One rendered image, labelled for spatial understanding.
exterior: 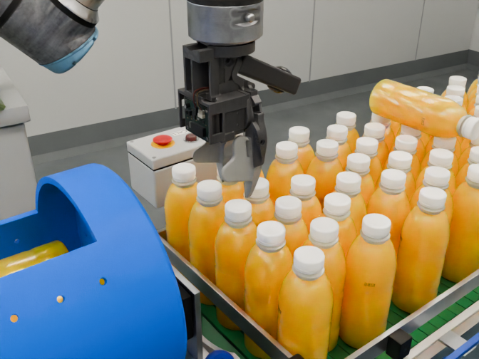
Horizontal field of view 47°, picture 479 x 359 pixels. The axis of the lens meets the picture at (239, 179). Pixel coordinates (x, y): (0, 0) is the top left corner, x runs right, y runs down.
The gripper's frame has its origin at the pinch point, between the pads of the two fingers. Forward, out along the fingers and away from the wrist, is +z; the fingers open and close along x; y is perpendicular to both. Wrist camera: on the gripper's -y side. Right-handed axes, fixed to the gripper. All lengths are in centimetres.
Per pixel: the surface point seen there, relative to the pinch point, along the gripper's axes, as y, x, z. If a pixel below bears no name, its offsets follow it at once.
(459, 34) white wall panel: -420, -222, 84
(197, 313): 11.6, 6.0, 14.0
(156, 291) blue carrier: 21.1, 13.7, 0.2
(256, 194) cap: -5.3, -2.7, 5.6
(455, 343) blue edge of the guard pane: -20.9, 25.5, 23.5
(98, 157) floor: -76, -246, 116
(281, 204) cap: -5.3, 3.3, 4.5
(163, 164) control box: -0.6, -23.0, 7.1
